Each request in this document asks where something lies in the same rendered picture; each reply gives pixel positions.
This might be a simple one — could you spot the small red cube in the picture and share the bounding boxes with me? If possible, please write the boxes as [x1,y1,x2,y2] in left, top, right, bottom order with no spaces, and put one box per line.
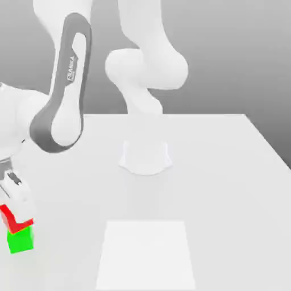
[0,203,35,235]

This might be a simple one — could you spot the small green cube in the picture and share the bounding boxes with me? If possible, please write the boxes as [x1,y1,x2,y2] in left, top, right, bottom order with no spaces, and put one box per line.
[6,226,35,255]

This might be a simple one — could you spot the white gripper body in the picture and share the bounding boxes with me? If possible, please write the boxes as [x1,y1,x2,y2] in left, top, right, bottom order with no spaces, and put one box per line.
[0,176,35,225]

